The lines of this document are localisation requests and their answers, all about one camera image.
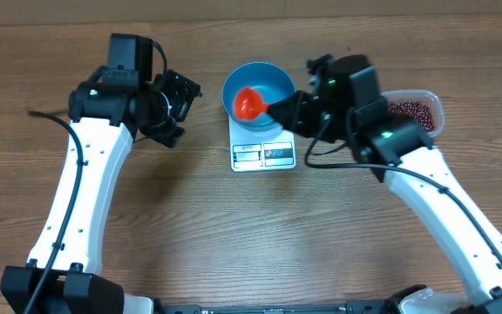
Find red scoop with blue handle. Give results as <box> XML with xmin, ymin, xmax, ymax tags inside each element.
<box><xmin>233</xmin><ymin>86</ymin><xmax>269</xmax><ymax>121</ymax></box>

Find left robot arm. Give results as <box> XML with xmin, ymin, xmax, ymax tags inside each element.
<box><xmin>0</xmin><ymin>33</ymin><xmax>201</xmax><ymax>313</ymax></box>

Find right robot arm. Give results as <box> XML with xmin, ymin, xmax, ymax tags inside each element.
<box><xmin>266</xmin><ymin>55</ymin><xmax>502</xmax><ymax>313</ymax></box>

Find blue bowl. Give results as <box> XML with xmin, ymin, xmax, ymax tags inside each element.
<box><xmin>222</xmin><ymin>62</ymin><xmax>295</xmax><ymax>132</ymax></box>

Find white digital kitchen scale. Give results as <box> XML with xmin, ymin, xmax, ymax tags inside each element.
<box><xmin>228</xmin><ymin>118</ymin><xmax>296</xmax><ymax>173</ymax></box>

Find red beans in container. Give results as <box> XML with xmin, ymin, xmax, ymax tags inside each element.
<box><xmin>388</xmin><ymin>101</ymin><xmax>436</xmax><ymax>132</ymax></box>

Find clear plastic container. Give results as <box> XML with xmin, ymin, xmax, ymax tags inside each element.
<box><xmin>382</xmin><ymin>90</ymin><xmax>445</xmax><ymax>138</ymax></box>

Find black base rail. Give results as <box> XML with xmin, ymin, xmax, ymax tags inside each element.
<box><xmin>154</xmin><ymin>300</ymin><xmax>399</xmax><ymax>314</ymax></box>

